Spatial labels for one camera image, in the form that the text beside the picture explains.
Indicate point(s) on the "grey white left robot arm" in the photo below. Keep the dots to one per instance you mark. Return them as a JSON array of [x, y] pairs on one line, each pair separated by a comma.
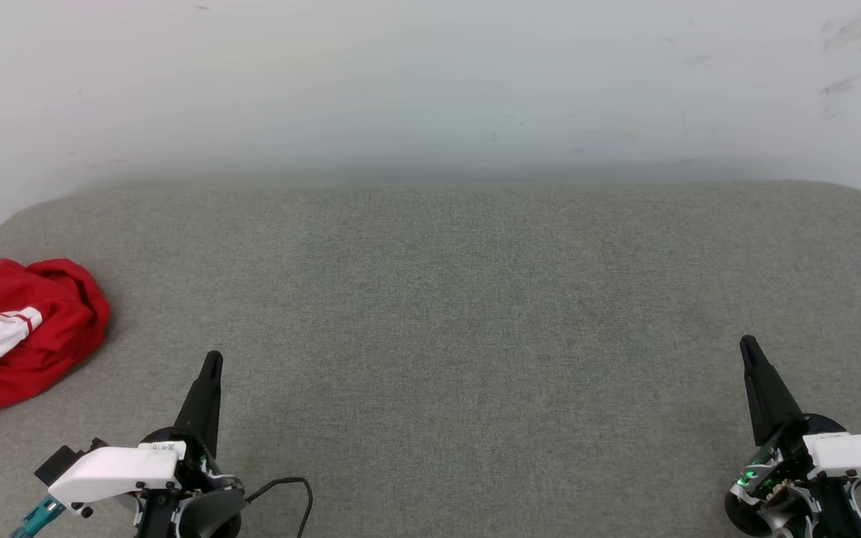
[[210, 515]]

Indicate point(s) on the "red and white jersey shirt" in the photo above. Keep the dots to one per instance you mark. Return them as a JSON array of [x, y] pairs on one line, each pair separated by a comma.
[[57, 329]]

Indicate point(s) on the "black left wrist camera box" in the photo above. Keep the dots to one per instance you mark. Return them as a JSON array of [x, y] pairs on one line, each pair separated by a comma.
[[64, 462]]

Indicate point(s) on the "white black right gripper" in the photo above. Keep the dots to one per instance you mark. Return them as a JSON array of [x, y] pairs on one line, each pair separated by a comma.
[[856, 456]]

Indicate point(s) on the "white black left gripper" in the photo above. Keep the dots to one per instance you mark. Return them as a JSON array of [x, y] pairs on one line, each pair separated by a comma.
[[116, 471]]

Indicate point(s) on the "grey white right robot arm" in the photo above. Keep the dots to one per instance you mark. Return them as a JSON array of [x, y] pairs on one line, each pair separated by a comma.
[[834, 515]]

